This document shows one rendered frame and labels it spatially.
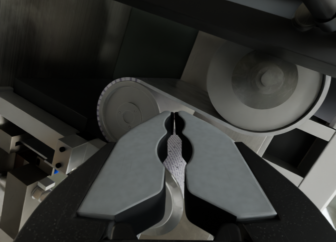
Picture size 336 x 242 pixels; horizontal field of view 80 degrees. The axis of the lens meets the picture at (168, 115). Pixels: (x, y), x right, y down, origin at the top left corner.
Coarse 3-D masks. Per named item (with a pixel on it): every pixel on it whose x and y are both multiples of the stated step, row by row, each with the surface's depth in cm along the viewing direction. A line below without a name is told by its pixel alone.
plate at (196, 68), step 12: (204, 36) 59; (192, 48) 61; (204, 48) 59; (216, 48) 58; (192, 60) 61; (204, 60) 60; (192, 72) 62; (204, 72) 60; (192, 84) 62; (204, 84) 61; (204, 120) 63; (228, 132) 61; (252, 144) 59; (180, 228) 72; (192, 228) 70
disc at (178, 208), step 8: (168, 176) 32; (168, 184) 33; (176, 184) 32; (176, 192) 32; (176, 200) 33; (176, 208) 33; (176, 216) 33; (168, 224) 34; (176, 224) 34; (144, 232) 36; (152, 232) 35; (160, 232) 35
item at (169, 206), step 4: (168, 188) 33; (168, 192) 33; (168, 196) 33; (168, 200) 33; (172, 200) 33; (168, 204) 33; (172, 204) 33; (168, 208) 33; (172, 208) 33; (164, 212) 34; (168, 212) 33; (164, 216) 34; (168, 216) 33; (164, 220) 34; (156, 224) 35; (160, 224) 34
